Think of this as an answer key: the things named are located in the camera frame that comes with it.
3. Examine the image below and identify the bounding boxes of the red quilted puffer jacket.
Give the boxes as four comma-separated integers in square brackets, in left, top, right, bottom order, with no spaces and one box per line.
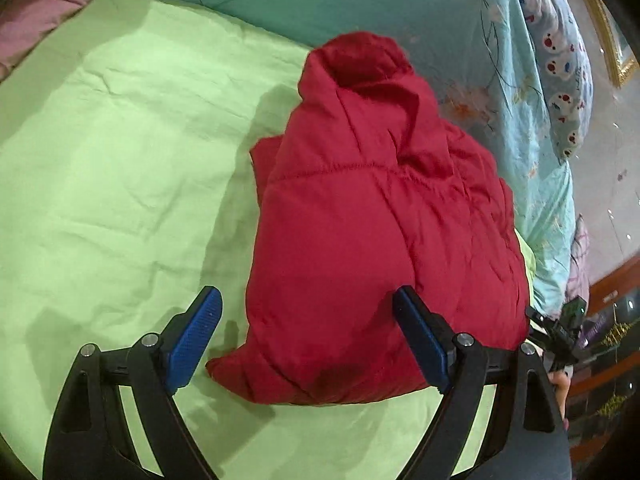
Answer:
[206,32,529,405]

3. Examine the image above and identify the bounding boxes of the person right hand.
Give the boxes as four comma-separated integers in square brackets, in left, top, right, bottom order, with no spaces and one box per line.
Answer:
[548,370,572,430]

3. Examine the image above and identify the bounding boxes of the lime green bed quilt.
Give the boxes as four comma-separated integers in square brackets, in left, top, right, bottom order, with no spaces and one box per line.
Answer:
[0,0,537,480]

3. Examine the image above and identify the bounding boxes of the gold framed picture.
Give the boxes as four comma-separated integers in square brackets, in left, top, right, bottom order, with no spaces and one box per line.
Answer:
[584,0,639,88]

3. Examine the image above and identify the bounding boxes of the piglet print pillow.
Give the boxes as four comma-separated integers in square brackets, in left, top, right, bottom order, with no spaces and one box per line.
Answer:
[518,0,593,160]

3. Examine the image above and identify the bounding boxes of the teal floral duvet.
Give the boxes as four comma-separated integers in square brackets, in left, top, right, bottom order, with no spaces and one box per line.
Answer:
[182,0,575,315]

